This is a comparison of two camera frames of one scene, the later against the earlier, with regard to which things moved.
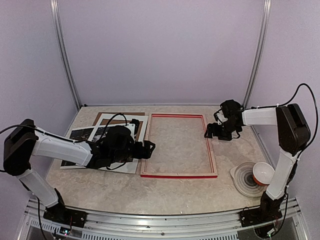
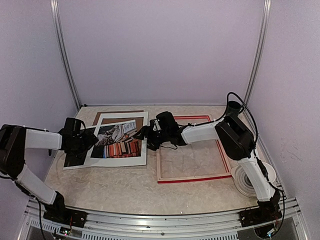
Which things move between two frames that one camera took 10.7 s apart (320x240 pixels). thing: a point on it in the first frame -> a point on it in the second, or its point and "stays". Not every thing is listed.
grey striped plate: (244, 182) stays
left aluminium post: (54, 5) stays
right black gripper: (215, 132) -> (153, 145)
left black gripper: (147, 153) -> (89, 141)
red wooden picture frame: (182, 147) -> (195, 177)
